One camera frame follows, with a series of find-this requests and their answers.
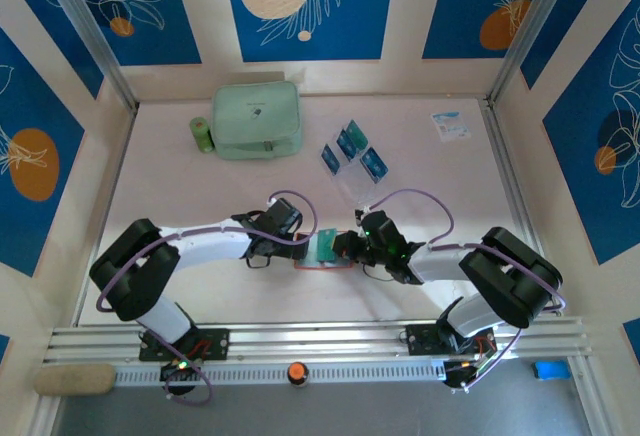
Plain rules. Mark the orange card holder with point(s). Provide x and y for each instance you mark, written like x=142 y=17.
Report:
x=305 y=256

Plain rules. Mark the blue credit card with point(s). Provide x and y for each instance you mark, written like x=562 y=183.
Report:
x=330 y=158
x=346 y=143
x=375 y=163

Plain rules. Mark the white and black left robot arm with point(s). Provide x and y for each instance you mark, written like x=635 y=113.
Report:
x=210 y=246

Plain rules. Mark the small blue block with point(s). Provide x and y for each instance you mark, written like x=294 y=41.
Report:
x=551 y=370

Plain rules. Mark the aluminium frame post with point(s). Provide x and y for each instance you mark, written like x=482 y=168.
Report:
x=530 y=21
x=85 y=21

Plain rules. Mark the beige foam block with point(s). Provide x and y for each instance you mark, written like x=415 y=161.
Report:
x=75 y=380

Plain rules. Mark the teal credit card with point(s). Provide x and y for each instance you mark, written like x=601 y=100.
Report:
x=357 y=131
x=326 y=245

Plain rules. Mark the black arm base electronics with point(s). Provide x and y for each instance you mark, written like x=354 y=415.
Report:
x=175 y=375
x=457 y=375

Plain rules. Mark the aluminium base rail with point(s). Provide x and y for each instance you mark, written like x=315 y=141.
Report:
x=320 y=338

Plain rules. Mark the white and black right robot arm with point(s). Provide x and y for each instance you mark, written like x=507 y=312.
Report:
x=440 y=266

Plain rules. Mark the clear acrylic card stand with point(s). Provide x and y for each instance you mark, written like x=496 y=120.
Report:
x=350 y=181

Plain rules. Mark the white and blue paper packet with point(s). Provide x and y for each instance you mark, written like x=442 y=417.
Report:
x=451 y=126

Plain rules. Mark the mint green zip pouch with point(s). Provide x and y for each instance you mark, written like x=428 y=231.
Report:
x=255 y=121

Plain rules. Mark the green cylindrical roll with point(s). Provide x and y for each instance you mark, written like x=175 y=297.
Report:
x=201 y=133

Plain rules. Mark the aluminium side rail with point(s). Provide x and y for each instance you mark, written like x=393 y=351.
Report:
x=116 y=176
x=507 y=166

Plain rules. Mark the orange push button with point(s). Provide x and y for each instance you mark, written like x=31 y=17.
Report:
x=297 y=371

